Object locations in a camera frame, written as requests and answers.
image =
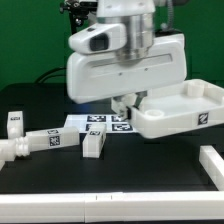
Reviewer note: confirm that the white marker sheet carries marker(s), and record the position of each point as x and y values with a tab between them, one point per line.
113	122

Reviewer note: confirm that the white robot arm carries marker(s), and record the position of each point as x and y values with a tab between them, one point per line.
120	54

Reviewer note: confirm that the white fence bar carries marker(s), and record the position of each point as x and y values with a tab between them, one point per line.
100	207
213	164

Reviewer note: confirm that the white desk tabletop tray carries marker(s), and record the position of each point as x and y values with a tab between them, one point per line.
191	105

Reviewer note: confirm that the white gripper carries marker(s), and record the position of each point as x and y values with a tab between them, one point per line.
100	76

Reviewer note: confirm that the white right fence bar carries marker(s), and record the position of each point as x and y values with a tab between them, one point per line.
213	164

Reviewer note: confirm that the white obstacle wall left piece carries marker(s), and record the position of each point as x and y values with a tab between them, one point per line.
5	151

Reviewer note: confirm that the white front fence bar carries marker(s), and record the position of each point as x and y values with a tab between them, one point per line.
100	207

